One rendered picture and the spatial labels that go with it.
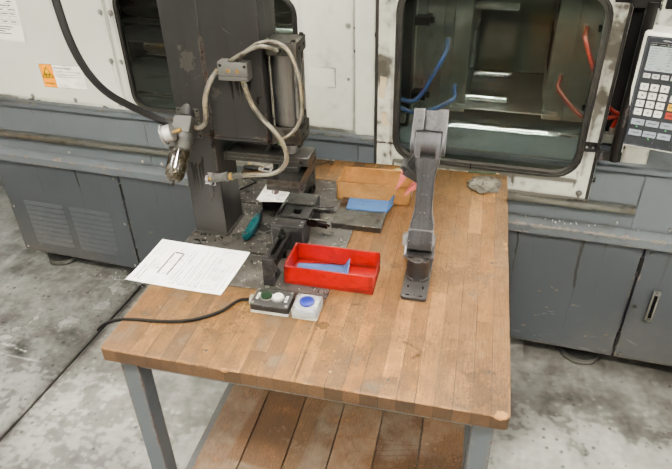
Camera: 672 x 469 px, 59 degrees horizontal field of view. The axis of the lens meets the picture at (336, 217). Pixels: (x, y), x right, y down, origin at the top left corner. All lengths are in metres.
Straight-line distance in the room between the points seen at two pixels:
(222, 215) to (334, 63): 0.77
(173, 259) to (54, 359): 1.30
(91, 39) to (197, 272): 1.34
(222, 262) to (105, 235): 1.52
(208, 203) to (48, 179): 1.53
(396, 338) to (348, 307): 0.17
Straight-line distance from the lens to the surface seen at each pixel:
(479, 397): 1.39
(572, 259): 2.49
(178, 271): 1.78
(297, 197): 1.89
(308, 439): 2.16
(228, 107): 1.68
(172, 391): 2.69
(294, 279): 1.65
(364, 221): 1.88
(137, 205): 3.00
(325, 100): 2.34
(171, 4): 1.66
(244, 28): 1.59
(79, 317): 3.20
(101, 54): 2.77
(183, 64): 1.69
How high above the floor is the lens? 1.93
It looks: 32 degrees down
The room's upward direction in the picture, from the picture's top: 1 degrees counter-clockwise
